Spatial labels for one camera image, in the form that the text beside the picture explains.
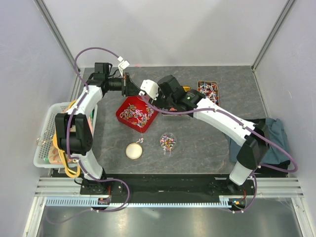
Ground patterned pink cloth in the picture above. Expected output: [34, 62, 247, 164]
[45, 107, 95, 165]

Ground yellow clothes hanger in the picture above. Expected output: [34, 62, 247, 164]
[51, 101, 82, 178]

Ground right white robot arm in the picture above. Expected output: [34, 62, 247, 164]
[153, 75, 270, 195]

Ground white plastic basket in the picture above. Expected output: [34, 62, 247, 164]
[33, 102, 98, 169]

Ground red candy tray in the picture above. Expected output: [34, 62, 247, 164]
[116, 96, 158, 133]

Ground gold lollipop tin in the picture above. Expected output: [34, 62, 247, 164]
[197, 81, 219, 106]

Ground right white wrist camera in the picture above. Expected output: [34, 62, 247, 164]
[139, 79, 159, 100]

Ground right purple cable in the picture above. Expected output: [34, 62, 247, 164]
[139, 92, 299, 214]

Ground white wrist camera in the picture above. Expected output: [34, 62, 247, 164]
[118, 56, 130, 77]
[139, 79, 159, 100]

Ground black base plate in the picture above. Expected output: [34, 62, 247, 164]
[80, 174, 255, 202]

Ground aluminium frame rail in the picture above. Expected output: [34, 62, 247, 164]
[35, 177, 304, 198]

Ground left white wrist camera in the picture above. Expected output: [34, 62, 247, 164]
[118, 56, 130, 77]

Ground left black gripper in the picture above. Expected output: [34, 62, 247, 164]
[106, 73, 144, 98]

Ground round wooden jar lid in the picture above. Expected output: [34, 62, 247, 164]
[125, 143, 143, 159]

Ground clear glass jar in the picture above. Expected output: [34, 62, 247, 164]
[160, 132, 176, 154]

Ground folded blue-grey cloth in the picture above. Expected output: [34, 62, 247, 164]
[226, 118, 290, 165]

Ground gold gummy tin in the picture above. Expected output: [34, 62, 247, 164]
[160, 85, 192, 118]

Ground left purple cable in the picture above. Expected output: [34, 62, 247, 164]
[44, 46, 130, 225]

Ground grey slotted cable duct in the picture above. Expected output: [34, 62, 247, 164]
[46, 197, 232, 208]

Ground purple cable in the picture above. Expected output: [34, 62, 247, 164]
[44, 46, 130, 225]
[139, 92, 299, 214]

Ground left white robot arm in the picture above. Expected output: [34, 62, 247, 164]
[55, 60, 140, 194]

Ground stray swirl lollipop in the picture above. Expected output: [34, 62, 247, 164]
[136, 138, 144, 143]

